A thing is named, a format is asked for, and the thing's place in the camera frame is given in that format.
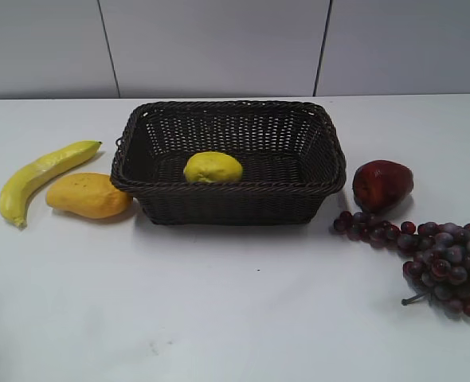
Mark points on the yellow banana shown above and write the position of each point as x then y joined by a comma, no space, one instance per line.
20,187

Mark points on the dark red apple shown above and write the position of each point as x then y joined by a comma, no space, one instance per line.
379,186

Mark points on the yellow lemon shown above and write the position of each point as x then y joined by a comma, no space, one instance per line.
212,167

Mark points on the black woven basket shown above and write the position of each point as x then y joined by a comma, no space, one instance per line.
289,151

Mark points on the purple grape bunch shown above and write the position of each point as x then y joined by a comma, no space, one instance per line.
437,256

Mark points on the orange-yellow mango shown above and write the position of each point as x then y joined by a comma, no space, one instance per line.
90,195

